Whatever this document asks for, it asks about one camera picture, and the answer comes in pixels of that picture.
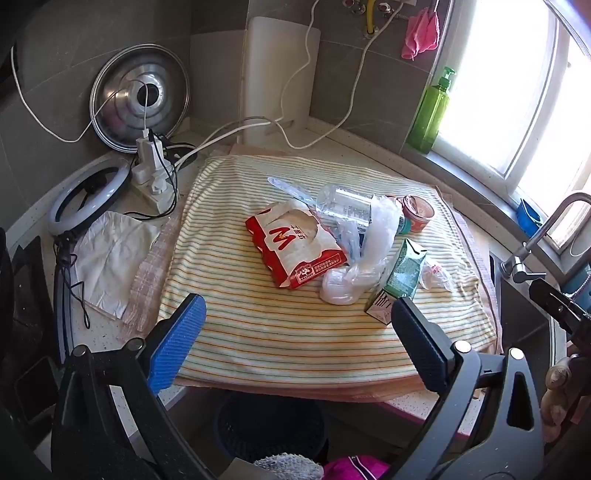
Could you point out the pink hanging cloth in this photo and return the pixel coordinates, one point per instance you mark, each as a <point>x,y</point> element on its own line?
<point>420,34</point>

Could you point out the crumpled white wrapper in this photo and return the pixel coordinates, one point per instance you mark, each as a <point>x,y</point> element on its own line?
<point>436,274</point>

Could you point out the clear plastic bottle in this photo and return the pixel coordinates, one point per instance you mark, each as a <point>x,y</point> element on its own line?
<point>344,203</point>

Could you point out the clear plastic spoon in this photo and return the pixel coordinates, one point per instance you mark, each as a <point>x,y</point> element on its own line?
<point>288,187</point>

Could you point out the red instant noodle cup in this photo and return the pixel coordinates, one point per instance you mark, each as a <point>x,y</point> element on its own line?
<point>418,217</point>

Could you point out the white crumpled cloth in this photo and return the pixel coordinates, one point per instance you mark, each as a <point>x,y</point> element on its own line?
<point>111,258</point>

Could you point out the dark kitchen sink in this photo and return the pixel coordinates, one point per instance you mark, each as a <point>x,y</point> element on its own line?
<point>521,314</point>

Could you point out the small blue container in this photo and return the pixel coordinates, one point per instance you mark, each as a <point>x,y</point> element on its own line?
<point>528,217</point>

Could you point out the blue mesh basket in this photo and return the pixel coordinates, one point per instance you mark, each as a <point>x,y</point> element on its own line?
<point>268,424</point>

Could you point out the small cigarette box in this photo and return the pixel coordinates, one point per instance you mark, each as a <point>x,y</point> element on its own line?
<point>381,307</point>

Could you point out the red white snack bag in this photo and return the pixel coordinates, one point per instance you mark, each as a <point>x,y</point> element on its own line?
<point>286,249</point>

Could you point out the green soap bottle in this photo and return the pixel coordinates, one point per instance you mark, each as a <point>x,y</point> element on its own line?
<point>427,115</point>

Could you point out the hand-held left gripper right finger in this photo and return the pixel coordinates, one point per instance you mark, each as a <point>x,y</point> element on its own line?
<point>422,344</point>

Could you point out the white cutting board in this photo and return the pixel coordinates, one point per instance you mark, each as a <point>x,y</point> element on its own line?
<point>272,69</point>

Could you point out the window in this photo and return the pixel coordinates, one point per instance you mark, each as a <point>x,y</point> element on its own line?
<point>498,92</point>

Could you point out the metal faucet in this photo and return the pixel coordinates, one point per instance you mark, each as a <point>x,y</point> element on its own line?
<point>545,226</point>

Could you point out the white power strip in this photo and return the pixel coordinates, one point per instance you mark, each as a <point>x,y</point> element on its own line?
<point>157,194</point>

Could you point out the grey fuzzy cloth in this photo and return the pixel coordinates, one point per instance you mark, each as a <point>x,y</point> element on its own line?
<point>286,466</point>

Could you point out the pink clothing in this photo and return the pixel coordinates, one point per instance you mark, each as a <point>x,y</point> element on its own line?
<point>355,468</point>

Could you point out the person's right hand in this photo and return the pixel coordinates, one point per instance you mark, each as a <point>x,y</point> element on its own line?
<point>556,392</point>

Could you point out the striped towel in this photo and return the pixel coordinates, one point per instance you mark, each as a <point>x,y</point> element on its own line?
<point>277,332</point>

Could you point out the clear plastic bag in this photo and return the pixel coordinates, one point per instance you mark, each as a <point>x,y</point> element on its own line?
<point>369,263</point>

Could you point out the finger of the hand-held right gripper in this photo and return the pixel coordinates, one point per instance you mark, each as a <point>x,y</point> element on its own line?
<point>556,302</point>

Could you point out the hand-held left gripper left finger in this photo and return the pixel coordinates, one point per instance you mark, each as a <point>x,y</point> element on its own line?
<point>178,341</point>

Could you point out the white charger plug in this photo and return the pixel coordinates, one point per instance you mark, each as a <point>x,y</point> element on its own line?
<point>147,150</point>

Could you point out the green milk carton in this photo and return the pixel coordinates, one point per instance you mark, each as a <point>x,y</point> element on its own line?
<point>406,272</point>

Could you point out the steel pot lid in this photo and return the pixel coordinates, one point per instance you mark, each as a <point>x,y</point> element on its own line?
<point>120,106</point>

